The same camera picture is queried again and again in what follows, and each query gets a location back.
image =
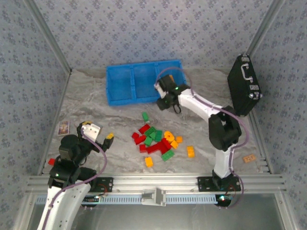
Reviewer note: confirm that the blue three-compartment plastic bin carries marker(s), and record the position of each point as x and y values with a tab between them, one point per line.
120	86

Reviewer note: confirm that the yellow round lego piece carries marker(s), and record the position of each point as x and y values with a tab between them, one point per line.
169	137

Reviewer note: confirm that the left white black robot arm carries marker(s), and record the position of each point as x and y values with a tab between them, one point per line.
64	206

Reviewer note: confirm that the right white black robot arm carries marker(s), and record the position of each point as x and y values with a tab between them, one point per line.
223	134

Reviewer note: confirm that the purple playing card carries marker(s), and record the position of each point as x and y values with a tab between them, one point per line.
63	128

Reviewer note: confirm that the small tan tile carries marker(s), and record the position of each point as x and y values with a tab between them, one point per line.
249	158

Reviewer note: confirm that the grey rail clamp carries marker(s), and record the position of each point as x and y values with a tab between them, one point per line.
157	197

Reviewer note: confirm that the aluminium corner post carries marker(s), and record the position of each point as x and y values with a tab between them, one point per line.
267	25
49	36

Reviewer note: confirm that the grooved aluminium side rail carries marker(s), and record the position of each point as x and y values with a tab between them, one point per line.
262	153

